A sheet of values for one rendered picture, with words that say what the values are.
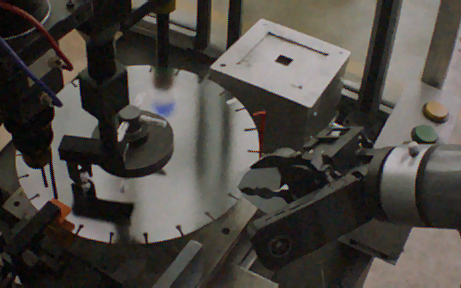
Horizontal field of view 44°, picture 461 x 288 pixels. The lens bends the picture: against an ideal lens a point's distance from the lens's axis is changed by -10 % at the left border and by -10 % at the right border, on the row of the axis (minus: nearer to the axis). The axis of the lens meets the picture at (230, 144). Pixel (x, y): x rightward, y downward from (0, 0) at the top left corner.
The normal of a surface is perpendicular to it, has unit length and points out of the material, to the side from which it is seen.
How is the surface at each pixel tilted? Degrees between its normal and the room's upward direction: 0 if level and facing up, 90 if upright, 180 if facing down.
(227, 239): 0
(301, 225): 58
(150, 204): 0
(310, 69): 0
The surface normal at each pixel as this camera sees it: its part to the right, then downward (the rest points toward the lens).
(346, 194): 0.22, 0.20
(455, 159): -0.59, -0.64
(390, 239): -0.50, 0.59
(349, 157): 0.65, 0.00
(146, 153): 0.10, -0.66
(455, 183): -0.75, -0.20
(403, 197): -0.75, 0.19
